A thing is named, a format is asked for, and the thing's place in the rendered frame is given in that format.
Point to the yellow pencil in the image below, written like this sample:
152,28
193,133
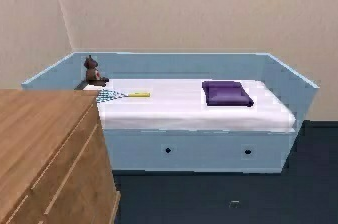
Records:
139,94

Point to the pale blue bed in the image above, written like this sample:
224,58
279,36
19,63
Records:
197,151

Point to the purple pillow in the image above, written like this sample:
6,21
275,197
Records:
226,93

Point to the blue checked cloth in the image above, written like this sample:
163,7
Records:
107,95

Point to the brown teddy bear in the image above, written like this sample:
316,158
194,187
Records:
92,72

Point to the wooden chest of drawers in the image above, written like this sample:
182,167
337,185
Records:
27,146

